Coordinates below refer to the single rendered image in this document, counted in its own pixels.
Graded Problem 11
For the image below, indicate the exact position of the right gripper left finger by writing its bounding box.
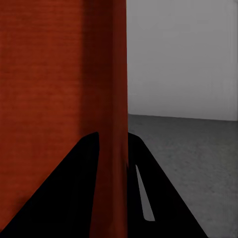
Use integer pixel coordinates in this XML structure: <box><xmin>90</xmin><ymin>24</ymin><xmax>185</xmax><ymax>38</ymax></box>
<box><xmin>0</xmin><ymin>132</ymin><xmax>100</xmax><ymax>238</ymax></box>

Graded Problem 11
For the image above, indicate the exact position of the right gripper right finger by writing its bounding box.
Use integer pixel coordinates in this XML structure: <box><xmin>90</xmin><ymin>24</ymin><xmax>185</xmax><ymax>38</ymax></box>
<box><xmin>126</xmin><ymin>132</ymin><xmax>208</xmax><ymax>238</ymax></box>

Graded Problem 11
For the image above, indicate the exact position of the storage box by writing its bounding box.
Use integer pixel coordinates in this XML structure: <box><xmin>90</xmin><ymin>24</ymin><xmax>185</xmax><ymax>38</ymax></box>
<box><xmin>0</xmin><ymin>0</ymin><xmax>128</xmax><ymax>238</ymax></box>

